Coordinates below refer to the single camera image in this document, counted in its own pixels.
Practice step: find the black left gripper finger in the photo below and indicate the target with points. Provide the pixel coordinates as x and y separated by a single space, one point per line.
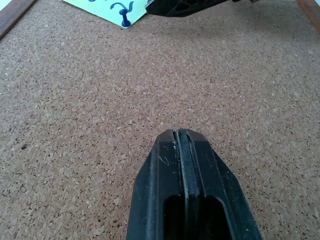
155 195
180 7
220 200

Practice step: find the green sticky note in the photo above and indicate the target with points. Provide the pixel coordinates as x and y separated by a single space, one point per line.
110 8

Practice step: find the blue pushpin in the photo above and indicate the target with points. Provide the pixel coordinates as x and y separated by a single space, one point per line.
124 18

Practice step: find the cork board with wooden frame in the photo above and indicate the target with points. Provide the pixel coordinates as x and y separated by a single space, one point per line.
100 100

